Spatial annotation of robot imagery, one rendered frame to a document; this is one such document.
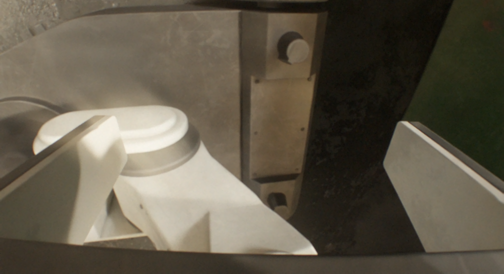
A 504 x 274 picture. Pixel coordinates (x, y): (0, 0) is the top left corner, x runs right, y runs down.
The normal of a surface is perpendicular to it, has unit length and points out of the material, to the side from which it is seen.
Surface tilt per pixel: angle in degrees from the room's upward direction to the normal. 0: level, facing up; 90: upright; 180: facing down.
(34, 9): 0
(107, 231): 90
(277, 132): 0
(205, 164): 90
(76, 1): 0
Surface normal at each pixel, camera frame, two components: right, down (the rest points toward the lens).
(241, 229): -0.07, -0.99
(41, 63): 0.18, 0.52
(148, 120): 0.01, -0.85
